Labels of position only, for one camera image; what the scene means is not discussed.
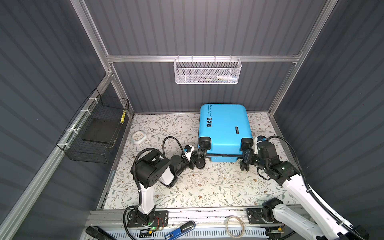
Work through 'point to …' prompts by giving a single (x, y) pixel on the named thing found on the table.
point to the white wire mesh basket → (221, 70)
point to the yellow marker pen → (123, 116)
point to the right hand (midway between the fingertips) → (247, 154)
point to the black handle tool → (98, 234)
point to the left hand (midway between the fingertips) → (198, 153)
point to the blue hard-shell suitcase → (225, 133)
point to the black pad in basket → (102, 130)
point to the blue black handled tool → (185, 227)
